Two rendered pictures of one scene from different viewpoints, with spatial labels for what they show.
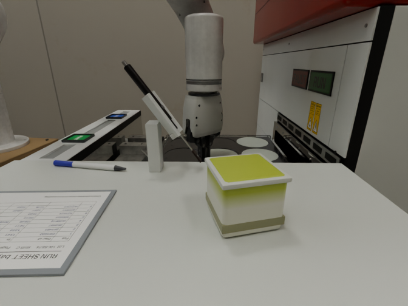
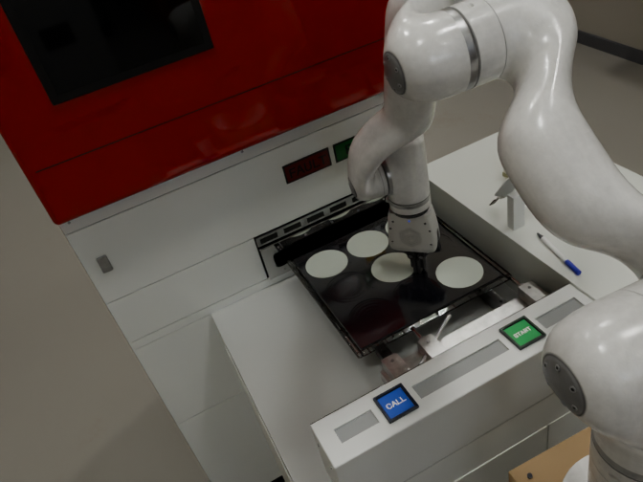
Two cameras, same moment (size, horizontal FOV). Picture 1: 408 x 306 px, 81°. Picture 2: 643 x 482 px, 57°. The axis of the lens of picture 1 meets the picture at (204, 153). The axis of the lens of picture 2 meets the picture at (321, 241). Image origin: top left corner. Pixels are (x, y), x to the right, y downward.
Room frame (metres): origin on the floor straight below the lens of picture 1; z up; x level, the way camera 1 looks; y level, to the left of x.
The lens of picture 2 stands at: (1.08, 0.87, 1.79)
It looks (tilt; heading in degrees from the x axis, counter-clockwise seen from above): 37 degrees down; 252
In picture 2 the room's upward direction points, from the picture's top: 15 degrees counter-clockwise
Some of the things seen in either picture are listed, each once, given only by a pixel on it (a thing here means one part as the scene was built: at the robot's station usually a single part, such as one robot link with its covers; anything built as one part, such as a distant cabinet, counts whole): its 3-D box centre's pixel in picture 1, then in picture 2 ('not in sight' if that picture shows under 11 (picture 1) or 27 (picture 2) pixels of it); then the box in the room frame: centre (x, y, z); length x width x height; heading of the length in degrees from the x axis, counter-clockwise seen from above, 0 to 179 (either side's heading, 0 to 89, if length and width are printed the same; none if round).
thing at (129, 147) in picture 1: (134, 147); (435, 354); (0.69, 0.22, 0.89); 0.08 x 0.03 x 0.03; 89
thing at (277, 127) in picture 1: (294, 154); (343, 228); (0.64, -0.26, 0.89); 0.44 x 0.02 x 0.10; 179
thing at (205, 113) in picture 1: (203, 112); (412, 223); (0.58, 0.00, 1.03); 0.10 x 0.07 x 0.11; 132
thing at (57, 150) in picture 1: (103, 148); (465, 392); (0.70, 0.31, 0.89); 0.55 x 0.09 x 0.14; 179
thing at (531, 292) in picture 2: not in sight; (538, 298); (0.45, 0.22, 0.89); 0.08 x 0.03 x 0.03; 89
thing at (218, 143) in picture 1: (221, 155); (390, 267); (0.63, -0.05, 0.90); 0.34 x 0.34 x 0.01; 89
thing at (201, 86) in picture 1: (204, 85); (409, 199); (0.58, 0.00, 1.09); 0.09 x 0.08 x 0.03; 132
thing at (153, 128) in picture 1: (163, 132); (510, 197); (0.38, 0.07, 1.03); 0.06 x 0.04 x 0.13; 89
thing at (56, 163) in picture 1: (89, 165); (557, 251); (0.39, 0.20, 0.97); 0.14 x 0.01 x 0.01; 79
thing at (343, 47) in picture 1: (286, 101); (264, 213); (0.81, -0.28, 1.02); 0.81 x 0.03 x 0.40; 179
